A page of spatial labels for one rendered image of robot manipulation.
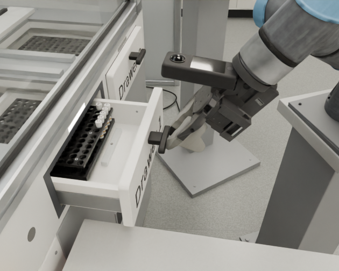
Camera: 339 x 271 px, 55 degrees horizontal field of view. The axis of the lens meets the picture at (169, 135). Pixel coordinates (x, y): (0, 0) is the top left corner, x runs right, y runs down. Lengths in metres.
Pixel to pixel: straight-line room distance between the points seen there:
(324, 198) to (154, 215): 0.84
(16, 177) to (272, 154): 1.65
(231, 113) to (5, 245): 0.37
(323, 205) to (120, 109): 0.66
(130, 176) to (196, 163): 1.28
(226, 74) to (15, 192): 0.34
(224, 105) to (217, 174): 1.26
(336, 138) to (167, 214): 0.95
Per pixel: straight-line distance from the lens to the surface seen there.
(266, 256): 0.66
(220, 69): 0.51
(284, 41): 0.47
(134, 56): 0.89
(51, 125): 0.55
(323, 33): 0.47
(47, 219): 0.60
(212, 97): 0.51
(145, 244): 0.65
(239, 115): 0.53
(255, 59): 0.48
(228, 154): 1.87
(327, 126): 0.94
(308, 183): 1.08
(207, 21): 1.46
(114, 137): 0.72
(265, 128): 2.15
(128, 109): 0.74
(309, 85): 2.69
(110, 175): 0.66
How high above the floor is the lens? 1.31
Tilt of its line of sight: 41 degrees down
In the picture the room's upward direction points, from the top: straight up
